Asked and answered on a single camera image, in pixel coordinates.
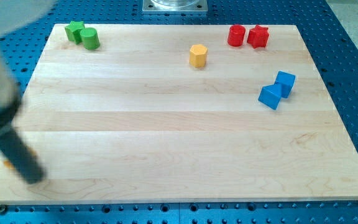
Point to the blue triangle block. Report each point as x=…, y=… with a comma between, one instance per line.
x=270, y=95

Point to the green cylinder block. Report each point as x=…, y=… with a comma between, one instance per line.
x=90, y=39

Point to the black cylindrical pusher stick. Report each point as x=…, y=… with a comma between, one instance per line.
x=19, y=155

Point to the red star block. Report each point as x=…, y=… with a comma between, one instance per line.
x=258, y=36

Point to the yellow hexagon block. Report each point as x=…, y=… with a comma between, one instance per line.
x=198, y=55

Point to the blue cube block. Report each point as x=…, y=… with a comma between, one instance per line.
x=286, y=80

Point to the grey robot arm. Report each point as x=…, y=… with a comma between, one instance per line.
x=13, y=15

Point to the green star block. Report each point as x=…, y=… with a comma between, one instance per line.
x=73, y=30

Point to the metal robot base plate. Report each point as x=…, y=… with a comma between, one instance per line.
x=174, y=6

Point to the wooden board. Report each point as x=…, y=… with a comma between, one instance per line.
x=134, y=122

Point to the red cylinder block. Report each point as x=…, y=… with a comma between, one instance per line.
x=236, y=35

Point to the orange block behind pusher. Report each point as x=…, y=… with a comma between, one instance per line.
x=9, y=165

